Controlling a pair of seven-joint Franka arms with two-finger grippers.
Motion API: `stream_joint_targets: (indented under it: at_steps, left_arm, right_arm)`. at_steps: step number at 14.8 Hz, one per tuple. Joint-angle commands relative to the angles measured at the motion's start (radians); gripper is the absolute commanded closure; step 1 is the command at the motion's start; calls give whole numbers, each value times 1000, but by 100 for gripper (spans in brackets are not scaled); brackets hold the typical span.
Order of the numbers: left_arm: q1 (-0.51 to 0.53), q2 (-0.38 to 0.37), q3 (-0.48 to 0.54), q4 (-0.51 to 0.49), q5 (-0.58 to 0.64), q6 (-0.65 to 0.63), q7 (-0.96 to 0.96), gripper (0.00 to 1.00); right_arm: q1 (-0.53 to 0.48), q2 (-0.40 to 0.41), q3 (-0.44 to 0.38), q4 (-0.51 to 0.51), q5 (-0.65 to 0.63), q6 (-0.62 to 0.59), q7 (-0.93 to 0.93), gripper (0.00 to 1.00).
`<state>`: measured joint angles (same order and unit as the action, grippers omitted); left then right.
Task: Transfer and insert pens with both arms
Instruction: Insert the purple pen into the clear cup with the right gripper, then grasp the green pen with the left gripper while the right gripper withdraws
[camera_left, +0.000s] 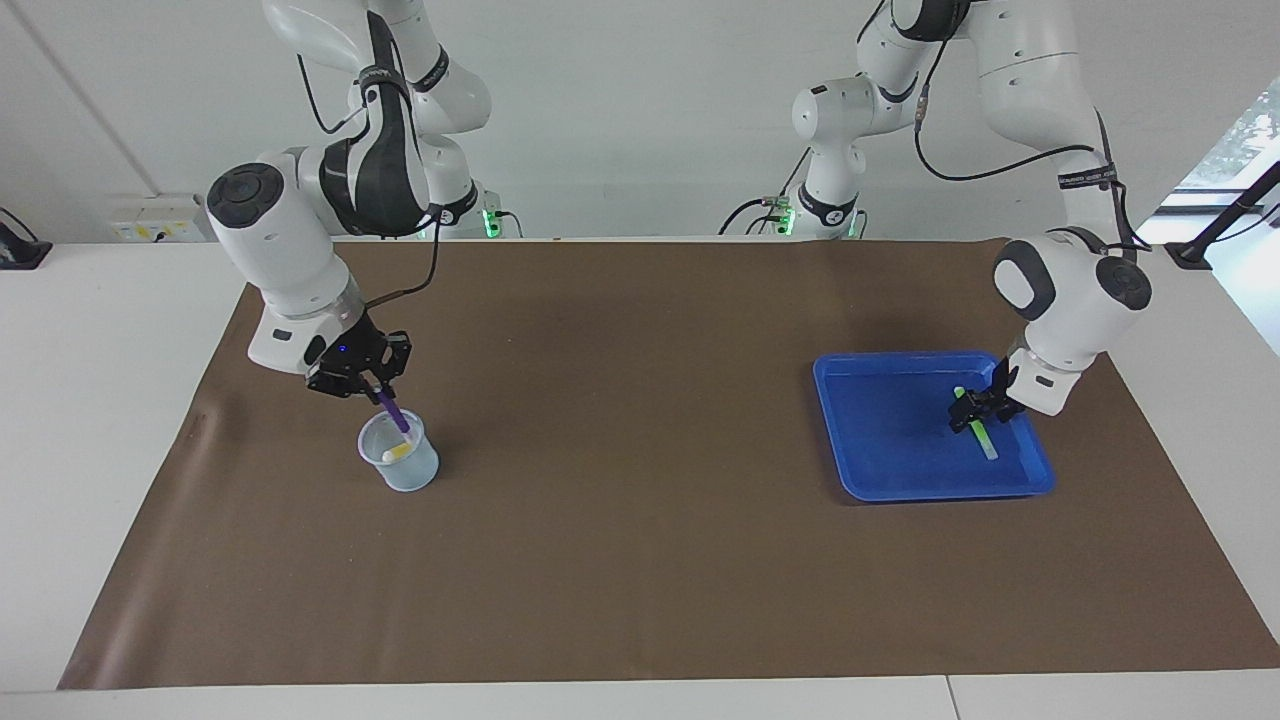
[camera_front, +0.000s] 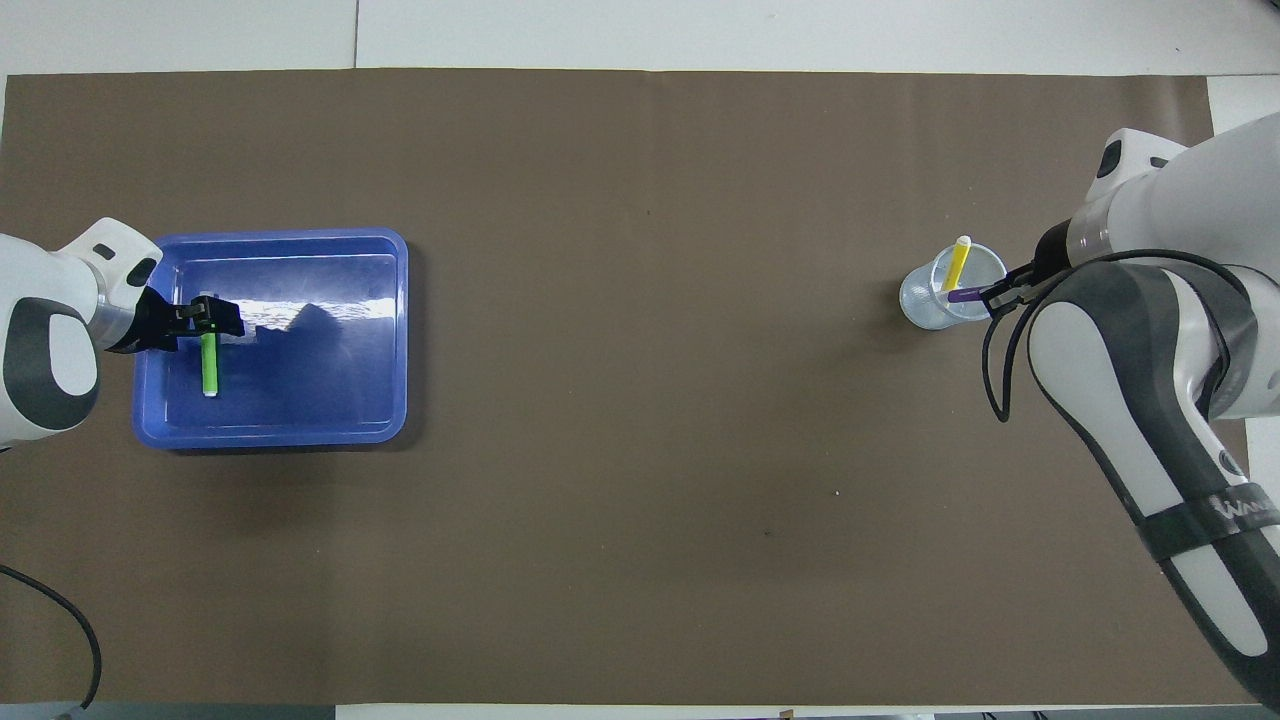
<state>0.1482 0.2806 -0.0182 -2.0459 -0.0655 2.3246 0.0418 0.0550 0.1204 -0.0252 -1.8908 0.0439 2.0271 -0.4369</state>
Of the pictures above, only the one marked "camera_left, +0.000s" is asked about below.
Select small black table mount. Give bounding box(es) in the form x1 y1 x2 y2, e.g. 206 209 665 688
0 208 53 271

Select brown table mat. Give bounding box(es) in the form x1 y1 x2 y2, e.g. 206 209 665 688
57 240 1280 691

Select white wall socket box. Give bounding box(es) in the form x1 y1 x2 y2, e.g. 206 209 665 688
108 195 209 244

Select blue plastic tray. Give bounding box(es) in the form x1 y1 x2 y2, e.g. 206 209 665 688
812 350 1058 502

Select pale blue mesh pen cup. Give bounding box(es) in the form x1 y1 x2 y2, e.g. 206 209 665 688
357 408 440 493

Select green pen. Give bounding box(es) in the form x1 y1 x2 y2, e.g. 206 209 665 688
953 387 1001 461

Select black clamp stand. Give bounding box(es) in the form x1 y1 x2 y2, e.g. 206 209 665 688
1165 160 1280 271

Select black left arm base cable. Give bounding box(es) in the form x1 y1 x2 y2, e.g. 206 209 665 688
718 150 813 238

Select bright window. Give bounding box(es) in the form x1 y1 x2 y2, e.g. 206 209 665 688
1128 75 1280 246

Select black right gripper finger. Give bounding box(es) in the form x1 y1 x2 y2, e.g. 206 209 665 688
307 362 386 406
378 335 412 406

